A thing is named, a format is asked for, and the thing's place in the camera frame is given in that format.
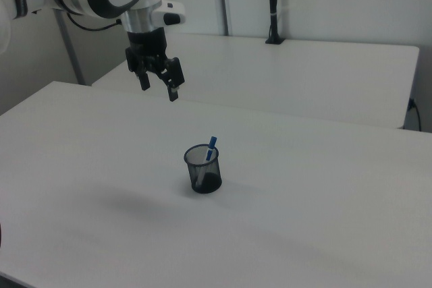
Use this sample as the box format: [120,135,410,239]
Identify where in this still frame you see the blue capped white marker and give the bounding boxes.
[194,136,219,188]

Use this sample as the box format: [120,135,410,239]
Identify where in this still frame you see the white side table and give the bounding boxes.
[91,32,421,130]

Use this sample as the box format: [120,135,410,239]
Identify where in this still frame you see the black wall power cable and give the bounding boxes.
[407,98,423,132]

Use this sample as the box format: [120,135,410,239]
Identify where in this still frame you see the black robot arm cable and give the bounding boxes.
[66,13,123,32]

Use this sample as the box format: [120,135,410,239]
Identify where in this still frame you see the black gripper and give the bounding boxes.
[125,29,186,103]

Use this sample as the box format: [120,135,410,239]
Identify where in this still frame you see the black mesh pen cup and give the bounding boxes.
[183,144,223,195]

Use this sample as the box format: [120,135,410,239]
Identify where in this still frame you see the black camera stand pole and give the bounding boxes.
[265,0,286,45]

